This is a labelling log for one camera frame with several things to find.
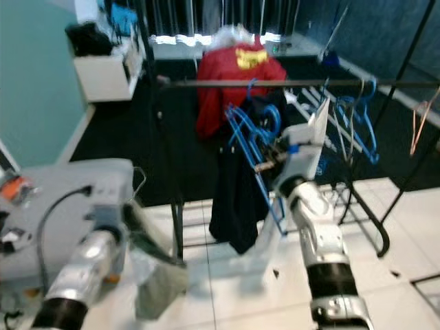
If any mottled grey garment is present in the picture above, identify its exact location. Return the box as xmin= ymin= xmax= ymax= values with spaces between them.
xmin=131 ymin=227 xmax=188 ymax=321

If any dark navy garment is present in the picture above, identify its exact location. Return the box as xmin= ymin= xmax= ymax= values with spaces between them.
xmin=208 ymin=93 xmax=283 ymax=255

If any white printed T-shirt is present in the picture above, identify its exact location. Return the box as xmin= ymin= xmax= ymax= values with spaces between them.
xmin=237 ymin=98 xmax=332 ymax=277

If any black metal clothes rack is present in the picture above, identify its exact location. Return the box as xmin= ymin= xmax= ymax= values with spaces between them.
xmin=136 ymin=0 xmax=440 ymax=261

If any yellow cloth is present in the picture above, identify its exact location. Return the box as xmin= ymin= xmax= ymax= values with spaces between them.
xmin=236 ymin=48 xmax=270 ymax=69

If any grey ottoman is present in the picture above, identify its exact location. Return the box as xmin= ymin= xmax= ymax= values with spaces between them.
xmin=0 ymin=158 xmax=135 ymax=286

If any blue mop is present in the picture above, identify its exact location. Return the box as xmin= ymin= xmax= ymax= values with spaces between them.
xmin=318 ymin=5 xmax=351 ymax=69

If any white crumpled plastic bag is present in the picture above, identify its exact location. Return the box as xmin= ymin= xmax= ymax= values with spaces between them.
xmin=210 ymin=24 xmax=256 ymax=50

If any small clear packet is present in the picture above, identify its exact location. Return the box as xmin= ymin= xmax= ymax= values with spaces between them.
xmin=0 ymin=229 xmax=35 ymax=255

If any orange packet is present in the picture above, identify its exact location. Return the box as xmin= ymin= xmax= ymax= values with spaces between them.
xmin=0 ymin=175 xmax=36 ymax=206

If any dark curtain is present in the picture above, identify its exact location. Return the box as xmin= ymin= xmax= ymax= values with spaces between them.
xmin=141 ymin=0 xmax=300 ymax=36

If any white cabinet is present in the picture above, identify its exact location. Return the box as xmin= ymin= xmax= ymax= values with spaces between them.
xmin=72 ymin=38 xmax=145 ymax=104

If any black backpack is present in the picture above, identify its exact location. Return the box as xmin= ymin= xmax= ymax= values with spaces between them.
xmin=65 ymin=22 xmax=114 ymax=58

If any blue bag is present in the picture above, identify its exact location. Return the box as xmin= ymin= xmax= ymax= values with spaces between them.
xmin=108 ymin=3 xmax=142 ymax=36

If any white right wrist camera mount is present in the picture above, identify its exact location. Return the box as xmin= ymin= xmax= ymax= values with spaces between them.
xmin=275 ymin=124 xmax=329 ymax=185

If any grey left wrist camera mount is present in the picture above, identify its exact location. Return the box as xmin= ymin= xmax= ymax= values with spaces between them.
xmin=86 ymin=175 xmax=135 ymax=234

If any silver wire hanger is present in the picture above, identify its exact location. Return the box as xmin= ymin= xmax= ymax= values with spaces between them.
xmin=344 ymin=79 xmax=362 ymax=162

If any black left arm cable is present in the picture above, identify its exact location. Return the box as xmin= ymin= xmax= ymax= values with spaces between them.
xmin=36 ymin=186 xmax=94 ymax=296

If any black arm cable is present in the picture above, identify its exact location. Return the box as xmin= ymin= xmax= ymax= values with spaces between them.
xmin=36 ymin=186 xmax=94 ymax=296
xmin=333 ymin=182 xmax=391 ymax=259

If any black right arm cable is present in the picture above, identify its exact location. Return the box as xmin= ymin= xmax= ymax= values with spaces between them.
xmin=333 ymin=182 xmax=391 ymax=259

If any copper wire hanger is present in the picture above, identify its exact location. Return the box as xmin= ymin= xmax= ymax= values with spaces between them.
xmin=410 ymin=86 xmax=440 ymax=157

